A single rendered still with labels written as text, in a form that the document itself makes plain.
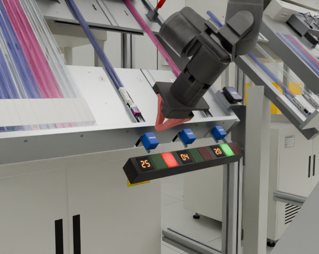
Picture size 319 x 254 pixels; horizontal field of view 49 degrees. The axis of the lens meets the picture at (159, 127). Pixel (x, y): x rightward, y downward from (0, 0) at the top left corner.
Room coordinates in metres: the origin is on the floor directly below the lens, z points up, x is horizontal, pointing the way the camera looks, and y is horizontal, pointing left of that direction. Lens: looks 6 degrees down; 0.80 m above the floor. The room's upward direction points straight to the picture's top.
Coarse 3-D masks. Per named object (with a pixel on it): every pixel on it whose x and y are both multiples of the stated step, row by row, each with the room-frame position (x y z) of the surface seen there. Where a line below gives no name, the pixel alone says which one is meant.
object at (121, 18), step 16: (48, 0) 0.92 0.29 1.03; (64, 0) 0.96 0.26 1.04; (80, 0) 1.01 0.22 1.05; (96, 0) 1.05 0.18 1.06; (112, 0) 1.11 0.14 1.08; (48, 16) 0.87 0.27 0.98; (64, 16) 0.90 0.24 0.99; (96, 16) 0.99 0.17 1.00; (112, 16) 1.03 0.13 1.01; (128, 16) 1.08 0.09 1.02; (144, 16) 1.14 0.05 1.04; (128, 32) 1.10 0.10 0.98; (144, 32) 1.07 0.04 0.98
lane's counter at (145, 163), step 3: (147, 156) 0.69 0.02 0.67; (138, 159) 0.67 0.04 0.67; (141, 159) 0.67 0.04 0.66; (144, 159) 0.68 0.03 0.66; (147, 159) 0.68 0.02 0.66; (138, 162) 0.66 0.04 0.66; (141, 162) 0.67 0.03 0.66; (144, 162) 0.67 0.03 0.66; (147, 162) 0.68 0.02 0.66; (150, 162) 0.68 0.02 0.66; (141, 165) 0.66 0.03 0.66; (144, 165) 0.67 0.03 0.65; (147, 165) 0.67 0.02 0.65; (150, 165) 0.67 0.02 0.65; (141, 168) 0.66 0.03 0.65; (144, 168) 0.66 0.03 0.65; (147, 168) 0.66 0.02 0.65; (150, 168) 0.67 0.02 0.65; (153, 168) 0.67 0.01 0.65
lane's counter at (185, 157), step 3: (177, 153) 0.74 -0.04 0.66; (180, 153) 0.74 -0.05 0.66; (183, 153) 0.75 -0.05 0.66; (186, 153) 0.75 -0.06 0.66; (180, 156) 0.74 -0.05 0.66; (183, 156) 0.74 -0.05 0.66; (186, 156) 0.75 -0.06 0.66; (189, 156) 0.75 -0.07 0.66; (183, 159) 0.73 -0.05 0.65; (186, 159) 0.74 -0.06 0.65; (189, 159) 0.74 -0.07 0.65; (183, 162) 0.73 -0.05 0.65; (186, 162) 0.73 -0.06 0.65; (189, 162) 0.74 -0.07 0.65
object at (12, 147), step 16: (64, 128) 0.60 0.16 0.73; (80, 128) 0.61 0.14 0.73; (96, 128) 0.63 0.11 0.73; (112, 128) 0.65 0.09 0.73; (128, 128) 0.68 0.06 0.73; (144, 128) 0.71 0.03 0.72; (176, 128) 0.78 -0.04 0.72; (192, 128) 0.82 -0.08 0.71; (208, 128) 0.86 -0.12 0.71; (224, 128) 0.91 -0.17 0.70; (0, 144) 0.53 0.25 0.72; (16, 144) 0.55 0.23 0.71; (32, 144) 0.57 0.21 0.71; (48, 144) 0.59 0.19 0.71; (64, 144) 0.61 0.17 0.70; (80, 144) 0.64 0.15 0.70; (96, 144) 0.66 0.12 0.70; (112, 144) 0.69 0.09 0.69; (128, 144) 0.72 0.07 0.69; (0, 160) 0.56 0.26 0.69; (16, 160) 0.58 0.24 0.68; (32, 160) 0.60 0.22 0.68
